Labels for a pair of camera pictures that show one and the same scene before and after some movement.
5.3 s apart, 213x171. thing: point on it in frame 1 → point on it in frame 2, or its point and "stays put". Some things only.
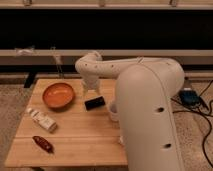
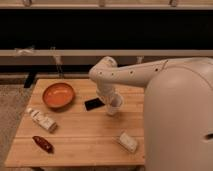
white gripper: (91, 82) → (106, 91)
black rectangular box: (93, 103) stays put
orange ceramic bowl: (58, 95) stays put
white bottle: (42, 120) stays put
